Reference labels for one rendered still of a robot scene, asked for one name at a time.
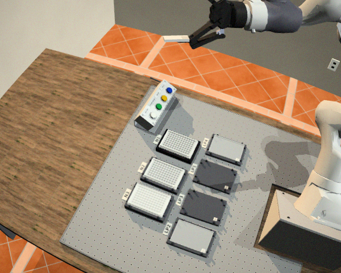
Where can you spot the white deck label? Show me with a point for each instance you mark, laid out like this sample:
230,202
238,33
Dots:
180,199
126,194
193,168
167,228
142,167
205,142
157,139

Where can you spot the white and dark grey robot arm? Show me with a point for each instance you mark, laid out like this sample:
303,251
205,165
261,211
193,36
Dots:
320,201

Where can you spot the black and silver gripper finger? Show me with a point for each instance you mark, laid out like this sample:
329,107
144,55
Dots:
220,8
196,40

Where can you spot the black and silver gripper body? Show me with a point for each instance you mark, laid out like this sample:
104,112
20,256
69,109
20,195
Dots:
235,16

